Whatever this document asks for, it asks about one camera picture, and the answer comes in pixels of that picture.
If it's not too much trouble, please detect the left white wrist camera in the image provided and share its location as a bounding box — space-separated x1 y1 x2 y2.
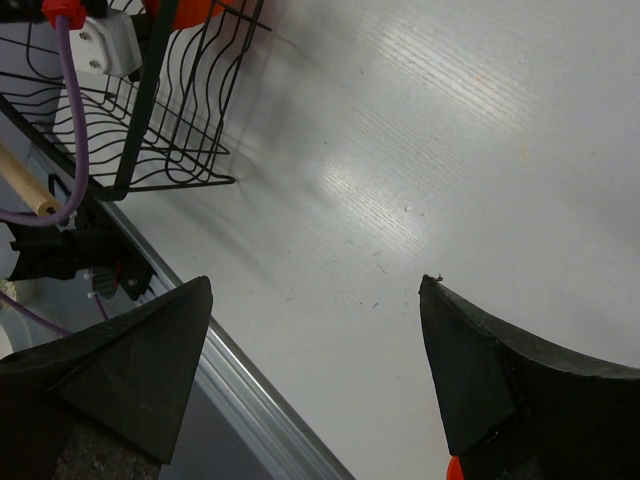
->
69 9 143 78

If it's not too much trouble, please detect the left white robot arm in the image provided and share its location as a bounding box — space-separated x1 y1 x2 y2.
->
1 210 154 301

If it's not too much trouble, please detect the plain orange bowl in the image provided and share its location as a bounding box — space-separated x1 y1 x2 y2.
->
172 0 232 31
446 457 464 480

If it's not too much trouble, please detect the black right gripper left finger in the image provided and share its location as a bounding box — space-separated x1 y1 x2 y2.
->
1 276 213 479

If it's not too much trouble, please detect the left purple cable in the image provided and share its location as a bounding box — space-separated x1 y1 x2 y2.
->
0 0 109 336

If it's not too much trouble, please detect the black wire dish rack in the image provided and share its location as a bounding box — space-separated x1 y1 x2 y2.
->
1 1 263 201

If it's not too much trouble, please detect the near wooden rack handle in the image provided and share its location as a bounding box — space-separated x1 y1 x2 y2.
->
1 144 61 217

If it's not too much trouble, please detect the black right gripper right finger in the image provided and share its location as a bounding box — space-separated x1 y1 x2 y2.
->
419 275 639 479

